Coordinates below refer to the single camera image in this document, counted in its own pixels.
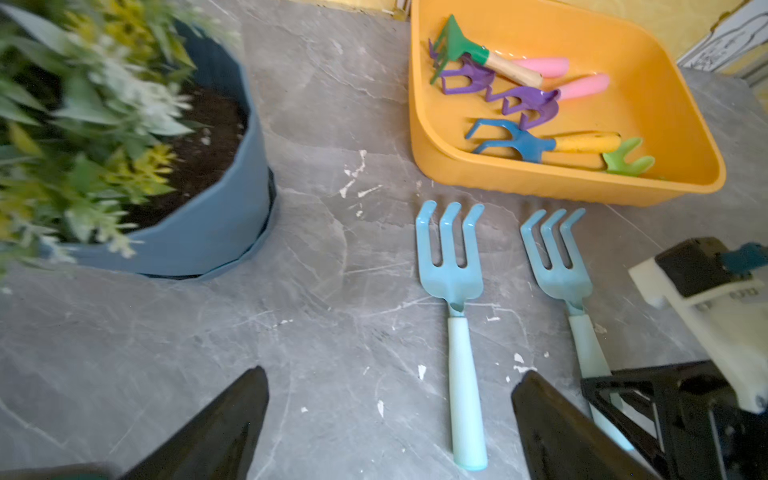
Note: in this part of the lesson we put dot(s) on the green rake wooden handle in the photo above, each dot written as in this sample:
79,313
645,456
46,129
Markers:
451,45

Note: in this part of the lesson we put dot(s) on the light green tool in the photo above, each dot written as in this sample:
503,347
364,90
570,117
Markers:
616,162

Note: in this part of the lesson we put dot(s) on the light blue hand rake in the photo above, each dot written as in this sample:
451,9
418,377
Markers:
456,285
560,273

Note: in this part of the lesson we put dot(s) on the artificial green white plant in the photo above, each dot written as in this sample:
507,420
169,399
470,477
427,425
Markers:
97,98

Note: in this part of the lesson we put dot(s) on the blue cultivator yellow handle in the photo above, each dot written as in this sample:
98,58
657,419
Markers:
532,148

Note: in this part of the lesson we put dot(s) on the orange plastic storage box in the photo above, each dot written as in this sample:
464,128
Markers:
646,99

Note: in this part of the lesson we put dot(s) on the purple rake pink handle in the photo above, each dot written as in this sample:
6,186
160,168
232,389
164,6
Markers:
537,106

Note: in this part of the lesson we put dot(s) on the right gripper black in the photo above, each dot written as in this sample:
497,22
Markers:
701,431

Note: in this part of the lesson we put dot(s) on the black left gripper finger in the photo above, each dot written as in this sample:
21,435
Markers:
220,441

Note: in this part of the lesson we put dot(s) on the blue faceted plant pot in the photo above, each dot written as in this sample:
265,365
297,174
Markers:
225,224

